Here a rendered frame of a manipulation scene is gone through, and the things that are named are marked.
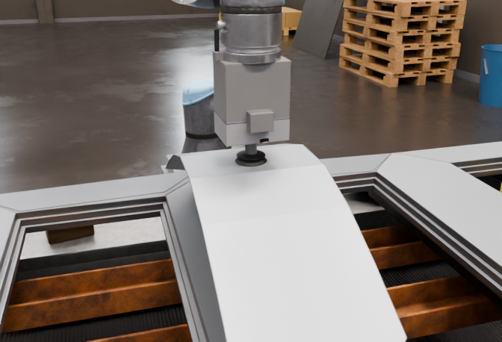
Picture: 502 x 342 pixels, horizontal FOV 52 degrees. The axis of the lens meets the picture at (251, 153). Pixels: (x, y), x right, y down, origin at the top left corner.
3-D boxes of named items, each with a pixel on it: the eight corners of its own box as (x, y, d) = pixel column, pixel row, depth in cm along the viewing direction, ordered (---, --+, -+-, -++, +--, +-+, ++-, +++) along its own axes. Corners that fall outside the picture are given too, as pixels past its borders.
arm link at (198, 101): (186, 122, 152) (182, 76, 147) (232, 120, 152) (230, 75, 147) (181, 135, 140) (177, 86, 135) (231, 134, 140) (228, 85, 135)
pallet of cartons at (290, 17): (306, 34, 927) (307, 11, 913) (267, 36, 906) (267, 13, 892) (284, 27, 1023) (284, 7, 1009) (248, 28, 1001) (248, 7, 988)
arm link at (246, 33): (291, 13, 60) (223, 16, 58) (290, 52, 62) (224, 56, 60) (270, 7, 67) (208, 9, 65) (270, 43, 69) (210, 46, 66)
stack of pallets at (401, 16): (459, 83, 566) (470, 0, 535) (391, 88, 541) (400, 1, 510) (395, 62, 676) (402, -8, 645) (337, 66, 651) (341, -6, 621)
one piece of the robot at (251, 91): (225, 36, 57) (228, 173, 63) (302, 33, 59) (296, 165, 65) (206, 25, 65) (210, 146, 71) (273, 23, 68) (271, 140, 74)
